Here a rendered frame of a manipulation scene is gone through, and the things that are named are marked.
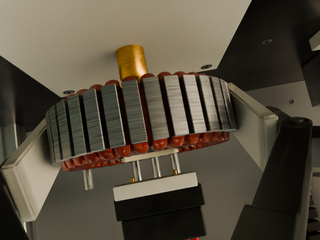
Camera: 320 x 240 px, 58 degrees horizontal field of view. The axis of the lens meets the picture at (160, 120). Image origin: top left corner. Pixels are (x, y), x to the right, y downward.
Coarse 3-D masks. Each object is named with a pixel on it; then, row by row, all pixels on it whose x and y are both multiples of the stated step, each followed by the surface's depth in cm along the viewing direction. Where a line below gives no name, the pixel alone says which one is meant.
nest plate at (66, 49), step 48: (0, 0) 12; (48, 0) 13; (96, 0) 14; (144, 0) 14; (192, 0) 15; (240, 0) 16; (0, 48) 16; (48, 48) 17; (96, 48) 18; (144, 48) 20; (192, 48) 21
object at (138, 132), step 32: (96, 96) 13; (128, 96) 13; (160, 96) 13; (192, 96) 13; (224, 96) 15; (64, 128) 14; (96, 128) 13; (128, 128) 13; (160, 128) 13; (192, 128) 13; (224, 128) 14; (64, 160) 14; (96, 160) 14; (128, 160) 21
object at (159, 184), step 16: (176, 160) 32; (160, 176) 32; (176, 176) 21; (192, 176) 21; (128, 192) 20; (144, 192) 20; (160, 192) 20; (176, 192) 22; (192, 192) 22; (128, 208) 22; (144, 208) 22; (160, 208) 22; (176, 208) 22; (192, 208) 22; (128, 224) 22; (144, 224) 22; (160, 224) 22; (176, 224) 22; (192, 224) 22
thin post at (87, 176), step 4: (84, 172) 26; (88, 172) 26; (84, 176) 26; (88, 176) 26; (84, 180) 26; (88, 180) 25; (92, 180) 26; (84, 184) 26; (88, 184) 25; (92, 184) 26; (88, 188) 25; (92, 188) 25
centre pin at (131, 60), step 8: (120, 48) 19; (128, 48) 19; (136, 48) 19; (120, 56) 19; (128, 56) 19; (136, 56) 19; (144, 56) 20; (120, 64) 19; (128, 64) 19; (136, 64) 19; (144, 64) 19; (120, 72) 19; (128, 72) 19; (136, 72) 19; (144, 72) 19
